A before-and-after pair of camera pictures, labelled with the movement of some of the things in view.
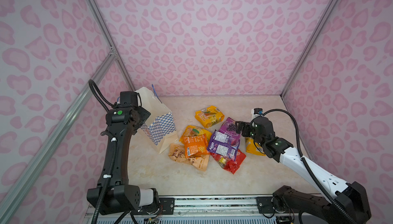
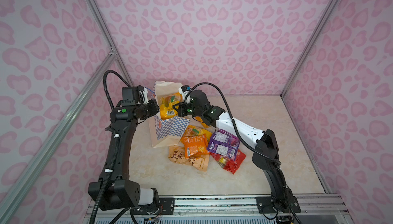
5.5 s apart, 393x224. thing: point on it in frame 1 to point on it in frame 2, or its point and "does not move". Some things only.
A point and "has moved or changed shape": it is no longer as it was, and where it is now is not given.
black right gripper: x=247 y=126 to x=181 y=109
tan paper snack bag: x=177 y=153 does not move
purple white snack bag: x=222 y=144 does not move
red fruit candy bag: x=229 y=164 does not move
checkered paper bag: x=159 y=130 has moved or changed shape
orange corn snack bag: x=196 y=145 does not move
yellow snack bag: x=251 y=148 has moved or changed shape
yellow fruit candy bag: x=192 y=130 does not move
